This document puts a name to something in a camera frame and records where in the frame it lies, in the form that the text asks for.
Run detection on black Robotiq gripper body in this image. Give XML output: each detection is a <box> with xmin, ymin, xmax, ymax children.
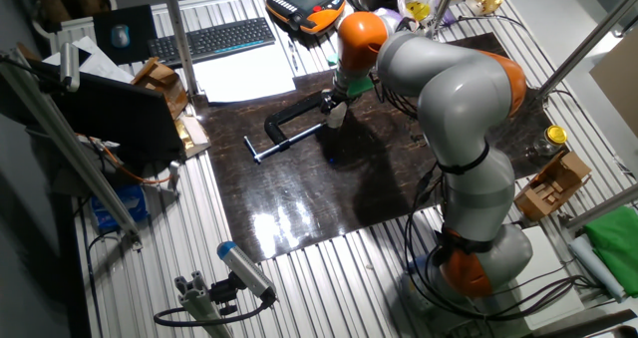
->
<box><xmin>321</xmin><ymin>88</ymin><xmax>353</xmax><ymax>111</ymax></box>

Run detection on glass jar yellow lid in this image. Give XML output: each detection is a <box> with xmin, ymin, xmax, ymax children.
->
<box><xmin>532</xmin><ymin>124</ymin><xmax>569</xmax><ymax>158</ymax></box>

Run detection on black metal C-clamp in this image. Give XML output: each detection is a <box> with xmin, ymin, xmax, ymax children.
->
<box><xmin>242</xmin><ymin>89</ymin><xmax>334</xmax><ymax>165</ymax></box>

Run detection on dark pen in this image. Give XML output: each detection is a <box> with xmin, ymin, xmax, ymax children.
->
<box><xmin>287</xmin><ymin>38</ymin><xmax>300</xmax><ymax>73</ymax></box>

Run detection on large white paper sheet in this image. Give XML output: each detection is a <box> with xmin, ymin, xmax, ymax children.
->
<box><xmin>191</xmin><ymin>43</ymin><xmax>297</xmax><ymax>104</ymax></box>

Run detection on dark marble pattern mat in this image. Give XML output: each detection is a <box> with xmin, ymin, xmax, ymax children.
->
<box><xmin>193</xmin><ymin>32</ymin><xmax>557</xmax><ymax>264</ymax></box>

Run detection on clear bag yellow toy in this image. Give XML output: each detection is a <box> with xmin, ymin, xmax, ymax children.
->
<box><xmin>396</xmin><ymin>0</ymin><xmax>440</xmax><ymax>28</ymax></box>

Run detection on black computer keyboard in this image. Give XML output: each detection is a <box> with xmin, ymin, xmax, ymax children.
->
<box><xmin>147</xmin><ymin>16</ymin><xmax>277</xmax><ymax>69</ymax></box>

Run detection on small brown cardboard box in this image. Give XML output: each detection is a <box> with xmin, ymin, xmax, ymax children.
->
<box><xmin>130</xmin><ymin>56</ymin><xmax>189</xmax><ymax>121</ymax></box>

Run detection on gold shiny ornament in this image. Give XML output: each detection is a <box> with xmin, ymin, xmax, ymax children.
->
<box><xmin>464</xmin><ymin>0</ymin><xmax>504</xmax><ymax>16</ymax></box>

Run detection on black mouse pad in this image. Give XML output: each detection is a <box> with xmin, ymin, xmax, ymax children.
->
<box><xmin>92</xmin><ymin>4</ymin><xmax>159</xmax><ymax>66</ymax></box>

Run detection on grey blue computer mouse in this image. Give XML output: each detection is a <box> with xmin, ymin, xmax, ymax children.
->
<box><xmin>110</xmin><ymin>23</ymin><xmax>132</xmax><ymax>49</ymax></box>

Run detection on open cardboard box wooden blocks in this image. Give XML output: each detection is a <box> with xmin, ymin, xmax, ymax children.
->
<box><xmin>513</xmin><ymin>150</ymin><xmax>593</xmax><ymax>223</ymax></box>

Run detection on blue plastic packet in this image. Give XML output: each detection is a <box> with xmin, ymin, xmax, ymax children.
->
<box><xmin>90</xmin><ymin>183</ymin><xmax>150</xmax><ymax>232</ymax></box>

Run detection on loose white paper stack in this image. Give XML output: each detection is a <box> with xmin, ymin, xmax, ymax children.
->
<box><xmin>42</xmin><ymin>35</ymin><xmax>136</xmax><ymax>85</ymax></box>

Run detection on short aluminium profile stub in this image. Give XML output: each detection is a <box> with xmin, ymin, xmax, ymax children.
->
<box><xmin>173</xmin><ymin>271</ymin><xmax>233</xmax><ymax>338</ymax></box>

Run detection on long aluminium profile beam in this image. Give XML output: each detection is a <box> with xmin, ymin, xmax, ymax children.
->
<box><xmin>0</xmin><ymin>48</ymin><xmax>144</xmax><ymax>252</ymax></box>

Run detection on brown cardboard sheet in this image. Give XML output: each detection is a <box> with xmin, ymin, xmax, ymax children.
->
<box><xmin>589</xmin><ymin>28</ymin><xmax>638</xmax><ymax>125</ymax></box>

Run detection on pale blue rolled sheet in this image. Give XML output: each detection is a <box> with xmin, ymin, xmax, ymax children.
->
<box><xmin>567</xmin><ymin>233</ymin><xmax>627</xmax><ymax>303</ymax></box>

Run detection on green cloth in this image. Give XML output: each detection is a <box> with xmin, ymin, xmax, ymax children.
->
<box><xmin>582</xmin><ymin>205</ymin><xmax>638</xmax><ymax>299</ymax></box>

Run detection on green wrist mount plate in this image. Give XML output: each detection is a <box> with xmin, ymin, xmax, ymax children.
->
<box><xmin>326</xmin><ymin>52</ymin><xmax>375</xmax><ymax>99</ymax></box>

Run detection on aluminium profile post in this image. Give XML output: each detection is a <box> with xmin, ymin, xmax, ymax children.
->
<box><xmin>562</xmin><ymin>182</ymin><xmax>638</xmax><ymax>232</ymax></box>
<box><xmin>427</xmin><ymin>0</ymin><xmax>461</xmax><ymax>36</ymax></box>
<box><xmin>537</xmin><ymin>0</ymin><xmax>638</xmax><ymax>100</ymax></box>
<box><xmin>158</xmin><ymin>0</ymin><xmax>200</xmax><ymax>98</ymax></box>

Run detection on silver camera blue end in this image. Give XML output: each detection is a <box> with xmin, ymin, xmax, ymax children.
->
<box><xmin>216</xmin><ymin>240</ymin><xmax>278</xmax><ymax>302</ymax></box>

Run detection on orange cable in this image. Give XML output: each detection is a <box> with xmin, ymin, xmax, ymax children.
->
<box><xmin>74</xmin><ymin>132</ymin><xmax>173</xmax><ymax>185</ymax></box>

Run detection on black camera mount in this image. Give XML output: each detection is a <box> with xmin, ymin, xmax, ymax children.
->
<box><xmin>208</xmin><ymin>272</ymin><xmax>240</xmax><ymax>317</ymax></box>

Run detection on black camera cable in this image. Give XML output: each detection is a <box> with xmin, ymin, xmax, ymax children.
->
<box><xmin>153</xmin><ymin>292</ymin><xmax>275</xmax><ymax>328</ymax></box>

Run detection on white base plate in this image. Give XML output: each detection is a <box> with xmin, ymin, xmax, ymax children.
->
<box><xmin>512</xmin><ymin>225</ymin><xmax>584</xmax><ymax>329</ymax></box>

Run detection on silver camera on beam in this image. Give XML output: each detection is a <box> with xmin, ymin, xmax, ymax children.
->
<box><xmin>59</xmin><ymin>42</ymin><xmax>81</xmax><ymax>93</ymax></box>

